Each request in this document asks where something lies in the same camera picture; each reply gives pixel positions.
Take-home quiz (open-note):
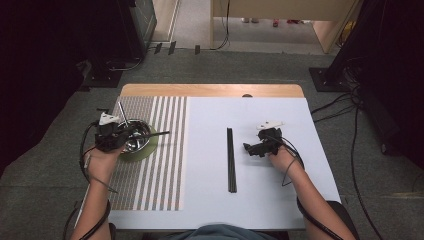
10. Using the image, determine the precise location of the green round coaster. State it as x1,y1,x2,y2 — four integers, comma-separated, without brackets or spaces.
118,124,160,164

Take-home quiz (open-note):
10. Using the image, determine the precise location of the dark cabinet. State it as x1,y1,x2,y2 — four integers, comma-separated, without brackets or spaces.
116,0,158,62

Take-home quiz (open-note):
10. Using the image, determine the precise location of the metal spoon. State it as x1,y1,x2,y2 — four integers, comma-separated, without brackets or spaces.
117,101,130,128

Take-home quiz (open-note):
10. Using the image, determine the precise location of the dark curtain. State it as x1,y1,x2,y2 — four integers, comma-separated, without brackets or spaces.
359,0,424,171
0,0,134,178

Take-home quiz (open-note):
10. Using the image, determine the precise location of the wooden table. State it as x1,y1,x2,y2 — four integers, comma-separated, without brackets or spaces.
119,83,305,99

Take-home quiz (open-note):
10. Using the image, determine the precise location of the black stand base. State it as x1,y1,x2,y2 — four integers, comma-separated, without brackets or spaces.
82,59,123,89

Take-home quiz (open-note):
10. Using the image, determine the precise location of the black chopstick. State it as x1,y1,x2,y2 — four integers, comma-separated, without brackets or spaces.
227,127,234,194
138,131,171,139
229,127,238,194
138,130,171,138

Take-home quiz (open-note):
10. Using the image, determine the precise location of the white table sheet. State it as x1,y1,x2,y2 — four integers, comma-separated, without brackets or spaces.
74,96,342,231

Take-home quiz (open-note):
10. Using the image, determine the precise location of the black floor cable bundle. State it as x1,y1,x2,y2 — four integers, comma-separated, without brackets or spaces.
310,84,363,124

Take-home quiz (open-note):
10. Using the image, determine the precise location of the black hanging cable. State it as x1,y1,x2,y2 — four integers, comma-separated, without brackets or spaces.
213,0,232,52

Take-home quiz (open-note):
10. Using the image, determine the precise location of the yellow cable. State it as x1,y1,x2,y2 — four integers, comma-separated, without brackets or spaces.
338,20,357,47

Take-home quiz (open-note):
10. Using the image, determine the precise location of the steel bowl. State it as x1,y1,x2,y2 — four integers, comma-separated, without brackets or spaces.
116,118,152,155

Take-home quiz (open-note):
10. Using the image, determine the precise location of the right hand-held gripper cable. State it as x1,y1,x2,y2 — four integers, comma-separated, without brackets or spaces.
280,135,348,240

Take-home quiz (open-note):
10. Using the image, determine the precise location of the light wooden furniture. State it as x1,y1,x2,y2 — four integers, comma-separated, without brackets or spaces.
209,0,364,55

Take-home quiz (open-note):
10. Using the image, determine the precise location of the long black floor cable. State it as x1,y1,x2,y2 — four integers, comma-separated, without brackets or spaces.
349,103,385,240

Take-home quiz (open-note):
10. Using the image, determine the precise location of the black metal stand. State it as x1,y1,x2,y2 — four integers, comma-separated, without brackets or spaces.
308,0,374,93

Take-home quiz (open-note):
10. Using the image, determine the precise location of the striped woven placemat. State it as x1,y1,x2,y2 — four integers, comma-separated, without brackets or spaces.
107,95,189,212

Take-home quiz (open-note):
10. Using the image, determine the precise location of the person's left hand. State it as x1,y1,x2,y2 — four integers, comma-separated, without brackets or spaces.
84,144,125,188

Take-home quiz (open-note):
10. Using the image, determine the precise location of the person's blue-grey clothing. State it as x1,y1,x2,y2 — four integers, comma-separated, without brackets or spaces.
165,223,280,240

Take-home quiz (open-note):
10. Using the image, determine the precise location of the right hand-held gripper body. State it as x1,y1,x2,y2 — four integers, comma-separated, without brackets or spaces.
256,120,286,157

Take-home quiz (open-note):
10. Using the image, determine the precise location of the left hand-held gripper cable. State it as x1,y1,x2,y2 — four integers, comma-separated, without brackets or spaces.
77,120,118,240

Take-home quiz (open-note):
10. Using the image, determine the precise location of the hand-held gripper cable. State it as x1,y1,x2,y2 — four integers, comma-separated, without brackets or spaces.
77,120,118,240
280,135,348,240

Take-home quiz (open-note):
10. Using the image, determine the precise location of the person's right hand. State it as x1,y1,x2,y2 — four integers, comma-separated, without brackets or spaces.
266,146,303,180

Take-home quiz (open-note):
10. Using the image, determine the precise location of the thin black floor cable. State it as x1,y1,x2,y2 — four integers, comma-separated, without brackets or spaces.
62,207,80,240

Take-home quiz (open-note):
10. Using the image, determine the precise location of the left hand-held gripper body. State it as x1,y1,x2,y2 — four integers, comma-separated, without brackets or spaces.
94,112,130,154

